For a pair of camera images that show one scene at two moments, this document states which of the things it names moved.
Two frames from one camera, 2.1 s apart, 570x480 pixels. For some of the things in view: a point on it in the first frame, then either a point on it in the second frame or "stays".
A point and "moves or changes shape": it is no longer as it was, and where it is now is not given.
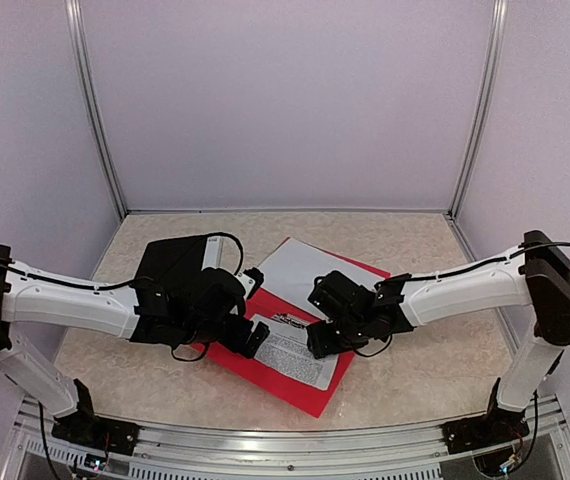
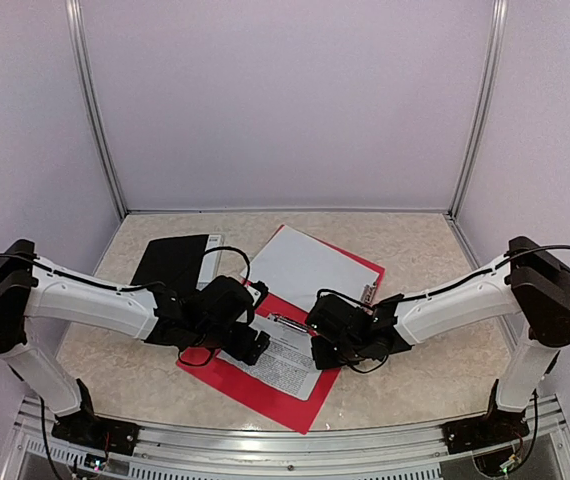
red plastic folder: x=258 y=308 → x=296 y=414
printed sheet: x=287 y=350 stays
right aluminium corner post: x=498 y=28 stays
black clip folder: x=170 y=261 stays
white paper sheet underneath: x=293 y=269 moves or changes shape
